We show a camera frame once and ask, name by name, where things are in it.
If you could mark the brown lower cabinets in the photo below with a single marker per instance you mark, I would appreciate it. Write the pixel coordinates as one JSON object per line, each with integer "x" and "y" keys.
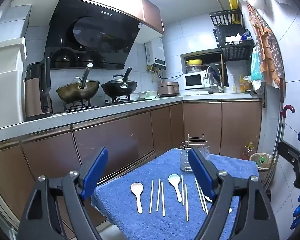
{"x": 110, "y": 140}

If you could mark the yellow bowl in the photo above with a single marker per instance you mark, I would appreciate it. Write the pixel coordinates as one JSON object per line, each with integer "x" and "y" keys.
{"x": 193, "y": 62}

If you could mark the white storage box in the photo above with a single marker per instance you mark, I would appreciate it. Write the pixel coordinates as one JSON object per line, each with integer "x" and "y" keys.
{"x": 17, "y": 20}
{"x": 5, "y": 100}
{"x": 7, "y": 55}

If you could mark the yellow oil bottle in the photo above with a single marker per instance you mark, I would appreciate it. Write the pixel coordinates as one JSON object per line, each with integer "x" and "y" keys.
{"x": 243, "y": 84}

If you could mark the metal faucet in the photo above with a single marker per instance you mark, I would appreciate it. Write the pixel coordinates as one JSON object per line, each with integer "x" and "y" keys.
{"x": 216, "y": 77}

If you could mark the black range hood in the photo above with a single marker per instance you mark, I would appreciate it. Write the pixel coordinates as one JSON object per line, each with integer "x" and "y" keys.
{"x": 97, "y": 35}

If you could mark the brown rice cooker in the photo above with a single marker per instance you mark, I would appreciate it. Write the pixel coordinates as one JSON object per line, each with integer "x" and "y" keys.
{"x": 168, "y": 88}

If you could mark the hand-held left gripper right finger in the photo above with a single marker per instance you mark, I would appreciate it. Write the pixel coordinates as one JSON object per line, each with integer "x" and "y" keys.
{"x": 202, "y": 175}

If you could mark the wooden chopstick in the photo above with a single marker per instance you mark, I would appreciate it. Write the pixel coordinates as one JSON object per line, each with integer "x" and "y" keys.
{"x": 182, "y": 191}
{"x": 151, "y": 196}
{"x": 186, "y": 203}
{"x": 199, "y": 195}
{"x": 163, "y": 200}
{"x": 204, "y": 201}
{"x": 158, "y": 195}

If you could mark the waste bin with bottles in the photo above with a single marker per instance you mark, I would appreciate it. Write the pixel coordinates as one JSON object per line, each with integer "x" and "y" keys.
{"x": 262, "y": 160}

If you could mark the black wok with lid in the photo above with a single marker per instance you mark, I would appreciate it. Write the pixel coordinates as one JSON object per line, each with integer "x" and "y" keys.
{"x": 118, "y": 86}

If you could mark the glass bowl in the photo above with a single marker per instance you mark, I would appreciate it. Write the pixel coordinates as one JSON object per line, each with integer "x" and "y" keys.
{"x": 193, "y": 68}

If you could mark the white microwave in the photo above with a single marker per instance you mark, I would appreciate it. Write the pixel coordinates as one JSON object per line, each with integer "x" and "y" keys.
{"x": 195, "y": 80}

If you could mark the teal cloth bag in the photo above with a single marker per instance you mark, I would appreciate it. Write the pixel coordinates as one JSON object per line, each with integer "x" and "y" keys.
{"x": 256, "y": 65}

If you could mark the black wall rack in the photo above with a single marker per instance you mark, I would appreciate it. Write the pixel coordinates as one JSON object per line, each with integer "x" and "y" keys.
{"x": 230, "y": 30}

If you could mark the gas stove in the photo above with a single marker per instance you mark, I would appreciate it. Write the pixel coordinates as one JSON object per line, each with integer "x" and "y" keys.
{"x": 100, "y": 103}

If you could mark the white water heater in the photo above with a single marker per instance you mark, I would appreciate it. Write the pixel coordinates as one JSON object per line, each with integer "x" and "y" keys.
{"x": 156, "y": 52}

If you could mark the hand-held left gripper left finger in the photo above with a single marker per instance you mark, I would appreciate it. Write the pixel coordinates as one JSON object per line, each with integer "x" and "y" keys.
{"x": 93, "y": 172}

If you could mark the clear bottle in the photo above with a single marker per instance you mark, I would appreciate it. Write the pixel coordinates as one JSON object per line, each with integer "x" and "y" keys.
{"x": 233, "y": 83}

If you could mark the large oil bottle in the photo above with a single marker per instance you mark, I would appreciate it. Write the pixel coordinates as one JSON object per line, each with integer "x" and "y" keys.
{"x": 248, "y": 152}

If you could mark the blue towel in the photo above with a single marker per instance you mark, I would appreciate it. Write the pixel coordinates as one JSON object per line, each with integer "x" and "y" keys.
{"x": 170, "y": 222}

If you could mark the brass wok with lid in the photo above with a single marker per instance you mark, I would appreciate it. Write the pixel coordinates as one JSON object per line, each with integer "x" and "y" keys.
{"x": 77, "y": 90}

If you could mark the white ceramic spoon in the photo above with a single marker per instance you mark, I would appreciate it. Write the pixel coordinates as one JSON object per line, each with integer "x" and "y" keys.
{"x": 137, "y": 191}
{"x": 208, "y": 199}
{"x": 175, "y": 182}

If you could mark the metal dish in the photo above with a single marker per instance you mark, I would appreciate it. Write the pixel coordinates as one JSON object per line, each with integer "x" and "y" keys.
{"x": 147, "y": 94}

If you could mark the brown electric kettle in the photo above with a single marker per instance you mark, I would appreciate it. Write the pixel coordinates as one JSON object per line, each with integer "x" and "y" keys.
{"x": 35, "y": 92}

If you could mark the yellow roll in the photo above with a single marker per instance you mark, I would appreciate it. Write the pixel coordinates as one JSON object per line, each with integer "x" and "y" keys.
{"x": 233, "y": 5}

